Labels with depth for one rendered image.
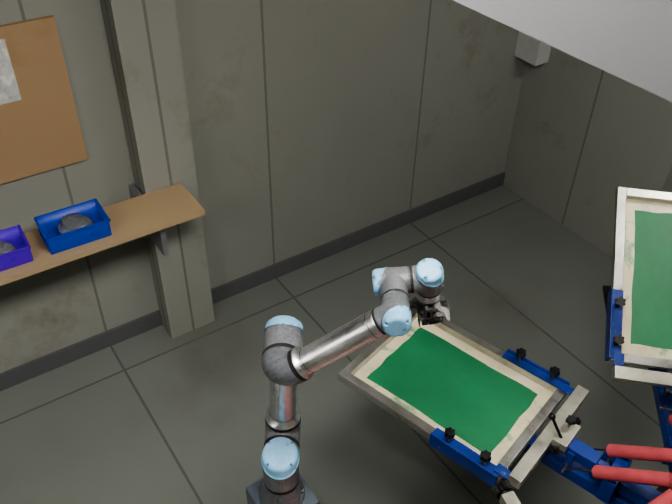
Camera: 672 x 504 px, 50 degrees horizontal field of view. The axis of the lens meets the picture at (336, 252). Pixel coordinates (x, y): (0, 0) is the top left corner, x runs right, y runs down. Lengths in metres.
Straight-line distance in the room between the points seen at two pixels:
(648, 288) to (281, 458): 1.79
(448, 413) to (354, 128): 2.32
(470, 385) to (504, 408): 0.17
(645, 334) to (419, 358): 0.95
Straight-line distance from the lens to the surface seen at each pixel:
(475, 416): 3.08
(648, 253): 3.41
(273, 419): 2.37
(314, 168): 4.74
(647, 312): 3.32
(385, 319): 1.84
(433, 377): 3.18
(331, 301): 4.88
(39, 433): 4.44
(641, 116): 5.14
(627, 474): 2.84
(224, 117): 4.21
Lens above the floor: 3.33
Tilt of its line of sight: 39 degrees down
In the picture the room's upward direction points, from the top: 1 degrees clockwise
